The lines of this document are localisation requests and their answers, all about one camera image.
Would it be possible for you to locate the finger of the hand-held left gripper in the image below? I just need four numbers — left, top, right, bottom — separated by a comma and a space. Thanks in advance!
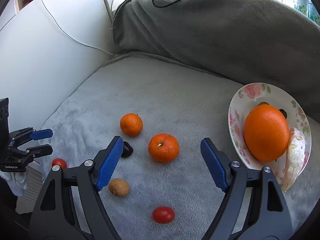
10, 127, 54, 146
14, 144, 53, 163

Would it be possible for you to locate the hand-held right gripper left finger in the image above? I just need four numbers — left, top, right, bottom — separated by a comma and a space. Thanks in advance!
29, 135, 124, 240

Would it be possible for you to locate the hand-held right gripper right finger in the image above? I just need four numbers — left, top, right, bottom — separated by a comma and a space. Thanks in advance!
200, 137, 293, 240

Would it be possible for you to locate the red cherry tomato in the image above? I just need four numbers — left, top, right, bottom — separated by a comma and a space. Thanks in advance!
152, 206, 175, 224
52, 158, 67, 169

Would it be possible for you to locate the small brown kiwi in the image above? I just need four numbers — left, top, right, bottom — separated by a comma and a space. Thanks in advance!
108, 178, 130, 197

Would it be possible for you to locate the floral white plate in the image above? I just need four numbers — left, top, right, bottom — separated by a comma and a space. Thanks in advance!
228, 82, 312, 188

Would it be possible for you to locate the small tangerine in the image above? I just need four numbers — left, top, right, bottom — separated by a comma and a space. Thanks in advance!
120, 113, 143, 137

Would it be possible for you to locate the large orange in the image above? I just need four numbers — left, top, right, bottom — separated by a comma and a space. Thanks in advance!
244, 105, 290, 162

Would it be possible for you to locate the person's left hand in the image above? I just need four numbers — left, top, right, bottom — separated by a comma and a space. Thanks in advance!
4, 171, 27, 197

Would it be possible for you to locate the striped cloth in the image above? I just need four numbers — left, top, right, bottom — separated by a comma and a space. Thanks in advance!
16, 169, 45, 215

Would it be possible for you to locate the light grey blanket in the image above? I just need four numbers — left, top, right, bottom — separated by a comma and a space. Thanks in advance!
40, 52, 320, 240

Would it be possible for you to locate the white side panel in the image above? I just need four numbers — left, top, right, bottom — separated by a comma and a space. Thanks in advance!
0, 0, 115, 140

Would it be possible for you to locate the dark grey blanket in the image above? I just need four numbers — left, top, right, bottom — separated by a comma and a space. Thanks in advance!
112, 0, 320, 120

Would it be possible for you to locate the thin white cable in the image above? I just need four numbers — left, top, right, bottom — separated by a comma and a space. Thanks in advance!
37, 0, 113, 55

